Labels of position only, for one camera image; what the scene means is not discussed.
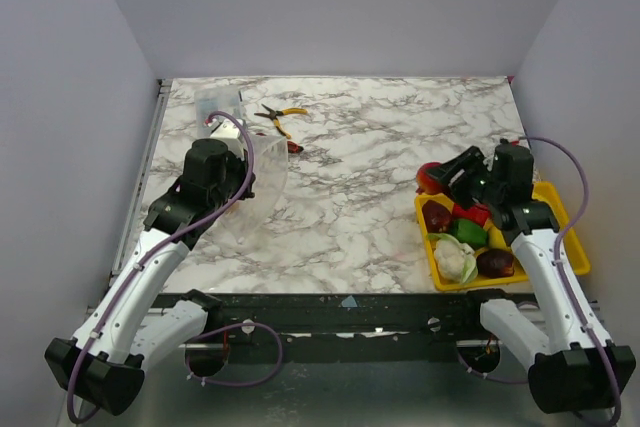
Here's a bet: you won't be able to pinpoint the dark maroon toy beet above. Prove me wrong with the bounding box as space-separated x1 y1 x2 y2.
476 249 515 278

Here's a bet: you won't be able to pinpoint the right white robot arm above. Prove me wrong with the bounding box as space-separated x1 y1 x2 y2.
424 141 636 426

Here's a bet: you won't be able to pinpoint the yellow plastic tray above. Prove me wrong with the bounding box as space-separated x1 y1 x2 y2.
414 182 591 292

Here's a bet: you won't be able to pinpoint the clear zip top bag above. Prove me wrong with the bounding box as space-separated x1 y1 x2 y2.
220 133 288 244

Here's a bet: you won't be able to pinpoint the green toy pepper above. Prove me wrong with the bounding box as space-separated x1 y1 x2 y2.
448 218 489 250

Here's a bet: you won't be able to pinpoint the dark red toy fruit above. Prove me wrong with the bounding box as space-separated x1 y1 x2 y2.
422 200 453 233

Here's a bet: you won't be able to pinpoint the white toy cauliflower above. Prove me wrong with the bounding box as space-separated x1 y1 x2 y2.
434 239 478 284

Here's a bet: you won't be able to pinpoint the yellow handled pliers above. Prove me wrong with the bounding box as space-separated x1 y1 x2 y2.
255 104 308 140

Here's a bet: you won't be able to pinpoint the clear plastic parts box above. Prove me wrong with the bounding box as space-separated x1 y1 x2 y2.
194 86 245 123

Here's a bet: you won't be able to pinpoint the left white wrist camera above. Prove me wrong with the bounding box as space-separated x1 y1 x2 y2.
209 117 245 156

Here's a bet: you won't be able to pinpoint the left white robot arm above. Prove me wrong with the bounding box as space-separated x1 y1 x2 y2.
45 138 255 424

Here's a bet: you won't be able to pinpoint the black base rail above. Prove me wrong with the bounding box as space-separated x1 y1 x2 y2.
185 291 490 364

